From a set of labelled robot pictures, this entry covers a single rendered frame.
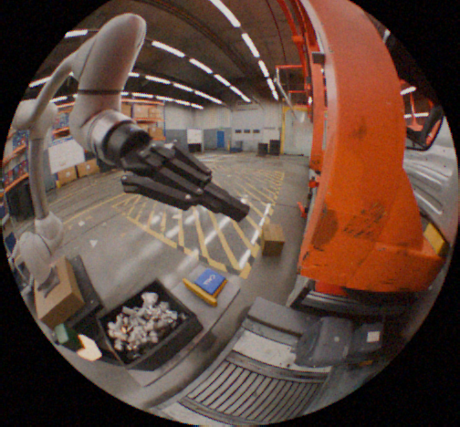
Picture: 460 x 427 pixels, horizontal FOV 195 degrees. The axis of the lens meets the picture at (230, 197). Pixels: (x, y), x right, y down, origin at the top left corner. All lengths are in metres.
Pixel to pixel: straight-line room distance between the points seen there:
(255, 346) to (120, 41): 1.01
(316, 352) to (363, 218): 0.38
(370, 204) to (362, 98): 0.20
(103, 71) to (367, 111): 0.43
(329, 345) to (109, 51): 0.79
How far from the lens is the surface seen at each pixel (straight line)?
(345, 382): 0.81
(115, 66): 0.29
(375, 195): 0.31
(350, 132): 0.28
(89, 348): 0.35
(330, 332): 0.53
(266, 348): 0.79
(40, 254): 0.89
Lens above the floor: 0.85
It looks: 23 degrees down
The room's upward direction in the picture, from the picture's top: straight up
